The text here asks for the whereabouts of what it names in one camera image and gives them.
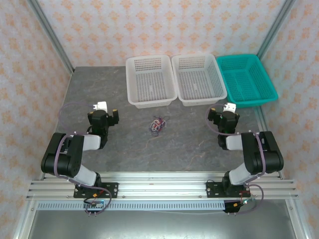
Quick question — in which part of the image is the thin purple cable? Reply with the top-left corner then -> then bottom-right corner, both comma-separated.
149,115 -> 168,137

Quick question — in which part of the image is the teal plastic mesh basket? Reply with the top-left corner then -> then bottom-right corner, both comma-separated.
215,54 -> 279,109

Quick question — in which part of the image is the white plastic mesh basket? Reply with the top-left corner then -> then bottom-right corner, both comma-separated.
125,54 -> 178,110
171,53 -> 228,107

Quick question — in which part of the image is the grey metal panel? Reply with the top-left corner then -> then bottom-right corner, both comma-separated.
27,210 -> 297,239

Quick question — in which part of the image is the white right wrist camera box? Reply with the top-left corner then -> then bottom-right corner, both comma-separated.
222,102 -> 237,113

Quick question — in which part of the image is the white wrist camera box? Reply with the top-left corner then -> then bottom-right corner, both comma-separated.
91,101 -> 108,112
222,102 -> 237,113

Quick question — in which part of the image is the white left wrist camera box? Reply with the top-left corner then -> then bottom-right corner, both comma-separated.
91,101 -> 108,112

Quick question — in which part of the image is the aluminium side rail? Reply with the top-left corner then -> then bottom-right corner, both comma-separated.
254,107 -> 285,180

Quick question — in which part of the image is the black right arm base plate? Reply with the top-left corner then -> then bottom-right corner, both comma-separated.
206,181 -> 250,199

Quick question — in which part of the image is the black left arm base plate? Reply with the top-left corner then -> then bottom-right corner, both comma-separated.
73,182 -> 119,199

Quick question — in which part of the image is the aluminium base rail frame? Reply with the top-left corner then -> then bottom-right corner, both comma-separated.
26,171 -> 299,200

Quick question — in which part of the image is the aluminium corner post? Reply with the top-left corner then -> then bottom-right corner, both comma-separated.
26,0 -> 75,75
256,0 -> 298,59

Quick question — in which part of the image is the slotted grey cable duct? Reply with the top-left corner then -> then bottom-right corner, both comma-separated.
36,201 -> 226,212

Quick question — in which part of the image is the aluminium lower frame rail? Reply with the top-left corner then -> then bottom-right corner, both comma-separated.
12,200 -> 38,239
286,199 -> 312,239

